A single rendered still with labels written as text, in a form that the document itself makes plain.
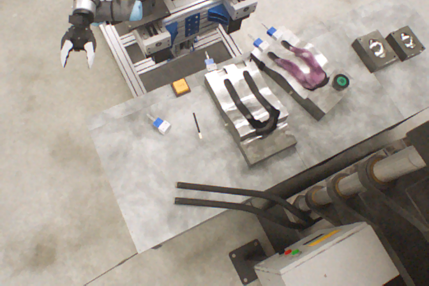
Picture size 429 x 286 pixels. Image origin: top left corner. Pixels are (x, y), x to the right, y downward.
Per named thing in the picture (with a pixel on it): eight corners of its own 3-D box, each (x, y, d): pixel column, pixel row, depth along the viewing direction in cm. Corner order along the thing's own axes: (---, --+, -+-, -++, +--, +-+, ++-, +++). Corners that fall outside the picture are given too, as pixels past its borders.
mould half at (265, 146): (203, 82, 188) (205, 70, 176) (247, 64, 194) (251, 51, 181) (249, 167, 174) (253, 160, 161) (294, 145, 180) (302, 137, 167)
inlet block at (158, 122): (143, 120, 179) (142, 116, 174) (150, 112, 180) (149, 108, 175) (165, 135, 177) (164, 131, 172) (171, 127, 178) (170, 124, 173)
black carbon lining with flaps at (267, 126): (220, 82, 181) (222, 73, 172) (248, 70, 185) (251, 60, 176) (253, 142, 171) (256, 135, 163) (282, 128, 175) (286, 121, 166)
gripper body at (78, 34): (93, 54, 124) (96, 25, 129) (90, 41, 117) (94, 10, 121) (70, 52, 123) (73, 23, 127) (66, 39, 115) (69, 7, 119)
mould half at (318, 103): (249, 57, 195) (252, 46, 185) (281, 30, 203) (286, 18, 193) (318, 121, 185) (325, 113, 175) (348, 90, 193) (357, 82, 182)
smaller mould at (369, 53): (350, 45, 203) (356, 37, 197) (371, 36, 206) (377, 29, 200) (370, 73, 197) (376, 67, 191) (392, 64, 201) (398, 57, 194)
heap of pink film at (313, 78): (271, 62, 189) (274, 55, 181) (293, 43, 194) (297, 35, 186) (308, 96, 183) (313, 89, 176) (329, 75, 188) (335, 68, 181)
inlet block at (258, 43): (244, 39, 196) (246, 34, 191) (250, 34, 197) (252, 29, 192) (261, 55, 193) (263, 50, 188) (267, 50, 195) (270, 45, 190)
